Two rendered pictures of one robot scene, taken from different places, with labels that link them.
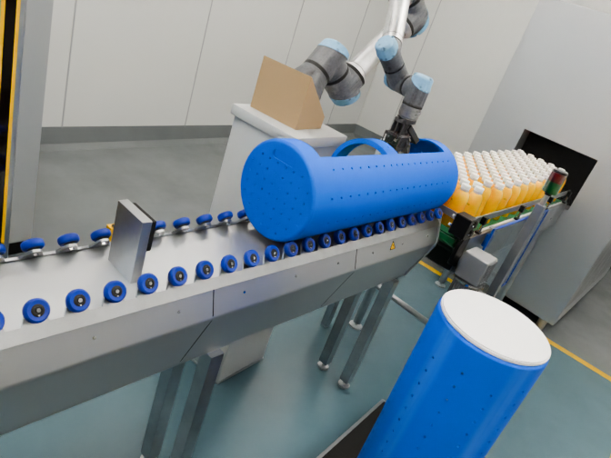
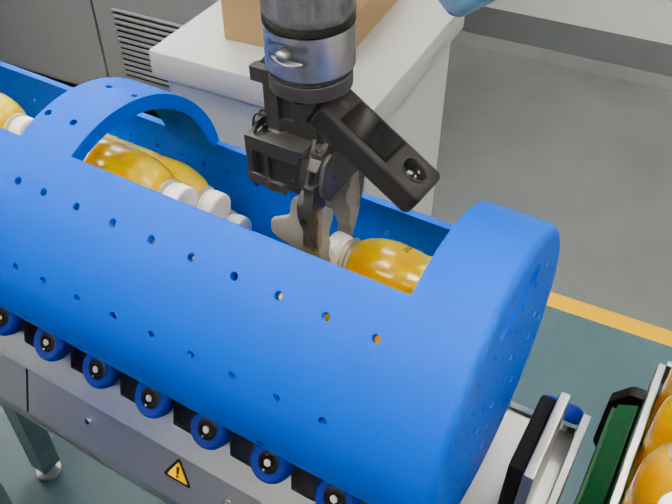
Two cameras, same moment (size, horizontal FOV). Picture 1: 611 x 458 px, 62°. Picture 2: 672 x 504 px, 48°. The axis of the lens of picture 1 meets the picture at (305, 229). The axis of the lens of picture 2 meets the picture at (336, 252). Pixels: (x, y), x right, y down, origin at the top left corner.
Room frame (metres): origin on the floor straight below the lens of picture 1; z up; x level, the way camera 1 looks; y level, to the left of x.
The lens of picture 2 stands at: (1.84, -0.77, 1.62)
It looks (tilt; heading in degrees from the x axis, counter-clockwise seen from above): 43 degrees down; 86
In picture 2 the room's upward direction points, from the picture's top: straight up
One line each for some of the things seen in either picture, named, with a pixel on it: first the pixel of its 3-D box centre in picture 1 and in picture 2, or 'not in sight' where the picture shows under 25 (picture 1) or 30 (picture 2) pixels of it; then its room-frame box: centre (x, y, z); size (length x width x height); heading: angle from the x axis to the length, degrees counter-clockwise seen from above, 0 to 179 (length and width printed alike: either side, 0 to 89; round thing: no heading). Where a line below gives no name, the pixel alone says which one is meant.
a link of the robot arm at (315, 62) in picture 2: (410, 112); (307, 46); (1.86, -0.21, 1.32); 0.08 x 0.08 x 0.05
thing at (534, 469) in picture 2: not in sight; (527, 467); (2.05, -0.40, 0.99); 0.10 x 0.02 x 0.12; 55
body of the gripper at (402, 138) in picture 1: (399, 133); (305, 126); (1.86, -0.20, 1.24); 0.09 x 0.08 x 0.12; 146
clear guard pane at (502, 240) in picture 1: (500, 260); not in sight; (2.42, -0.99, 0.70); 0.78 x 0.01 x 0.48; 145
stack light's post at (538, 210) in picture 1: (484, 306); not in sight; (2.16, -0.92, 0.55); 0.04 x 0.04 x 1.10; 55
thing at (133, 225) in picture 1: (132, 241); not in sight; (0.95, 0.35, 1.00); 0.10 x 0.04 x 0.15; 55
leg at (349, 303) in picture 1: (344, 316); not in sight; (2.03, -0.31, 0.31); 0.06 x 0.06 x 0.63; 55
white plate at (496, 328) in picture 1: (495, 324); not in sight; (1.10, -0.52, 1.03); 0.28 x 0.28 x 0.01
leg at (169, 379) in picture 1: (165, 396); (11, 391); (1.22, 0.25, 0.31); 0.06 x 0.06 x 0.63; 55
